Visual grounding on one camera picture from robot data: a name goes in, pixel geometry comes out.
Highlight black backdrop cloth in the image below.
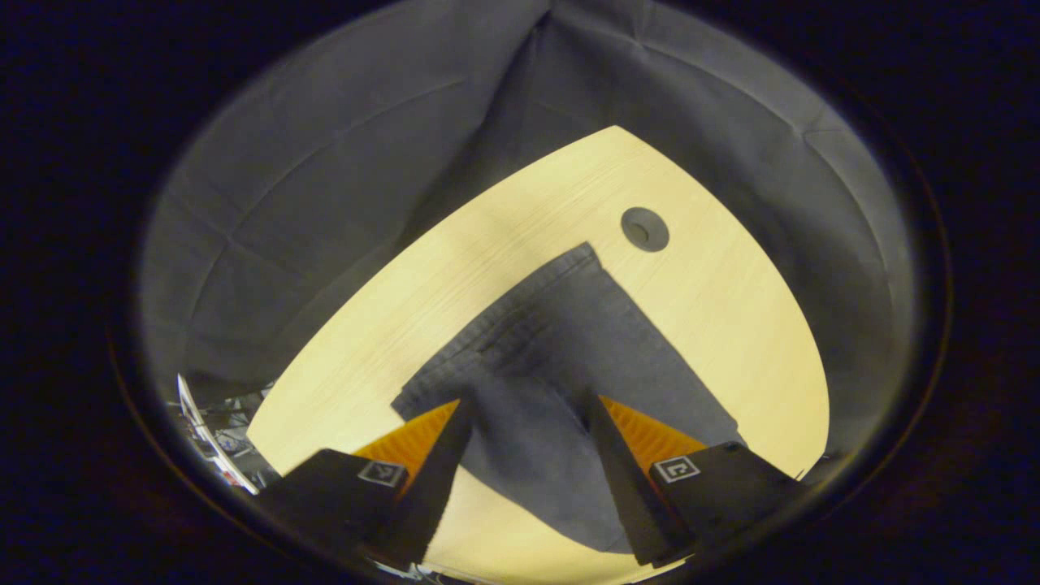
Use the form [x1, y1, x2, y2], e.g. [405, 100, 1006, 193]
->
[136, 0, 921, 482]

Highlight dark grey jeans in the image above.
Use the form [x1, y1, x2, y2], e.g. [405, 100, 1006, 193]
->
[392, 242, 745, 556]

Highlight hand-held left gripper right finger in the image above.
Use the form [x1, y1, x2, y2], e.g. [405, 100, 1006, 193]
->
[583, 395, 807, 568]

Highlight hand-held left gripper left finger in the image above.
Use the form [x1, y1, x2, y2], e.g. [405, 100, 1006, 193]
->
[258, 397, 475, 568]

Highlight white-edged clutter beside table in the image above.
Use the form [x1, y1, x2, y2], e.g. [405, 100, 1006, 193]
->
[167, 372, 281, 495]

